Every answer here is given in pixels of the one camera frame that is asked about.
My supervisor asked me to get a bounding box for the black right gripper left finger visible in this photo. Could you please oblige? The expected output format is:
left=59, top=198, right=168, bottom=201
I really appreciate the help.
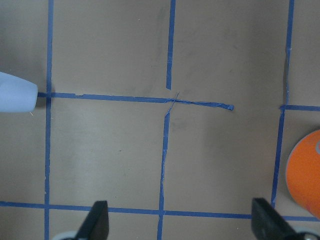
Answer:
left=53, top=200, right=111, bottom=240

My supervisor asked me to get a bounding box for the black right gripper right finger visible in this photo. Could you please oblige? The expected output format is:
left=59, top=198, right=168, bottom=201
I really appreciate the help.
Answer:
left=251, top=198, right=320, bottom=240

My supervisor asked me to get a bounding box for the orange round container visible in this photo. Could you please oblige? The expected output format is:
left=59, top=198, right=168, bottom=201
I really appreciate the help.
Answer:
left=285, top=130, right=320, bottom=219

